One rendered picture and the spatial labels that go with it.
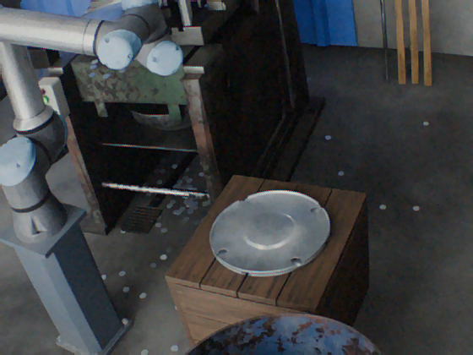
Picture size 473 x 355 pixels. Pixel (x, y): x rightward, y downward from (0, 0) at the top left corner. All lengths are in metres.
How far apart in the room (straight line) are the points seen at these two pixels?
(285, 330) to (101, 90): 1.02
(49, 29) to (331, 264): 0.81
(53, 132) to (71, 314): 0.49
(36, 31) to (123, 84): 0.68
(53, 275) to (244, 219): 0.51
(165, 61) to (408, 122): 1.42
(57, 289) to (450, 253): 1.16
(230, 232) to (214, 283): 0.16
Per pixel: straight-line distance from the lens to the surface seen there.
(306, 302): 1.42
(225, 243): 1.58
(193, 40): 1.85
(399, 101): 2.72
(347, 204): 1.65
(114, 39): 1.22
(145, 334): 1.92
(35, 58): 2.05
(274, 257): 1.52
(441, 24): 3.06
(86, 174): 2.16
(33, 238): 1.62
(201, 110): 1.77
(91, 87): 2.00
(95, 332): 1.83
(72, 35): 1.28
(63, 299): 1.73
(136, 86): 1.91
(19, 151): 1.55
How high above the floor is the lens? 1.41
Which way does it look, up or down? 36 degrees down
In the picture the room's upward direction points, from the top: 12 degrees counter-clockwise
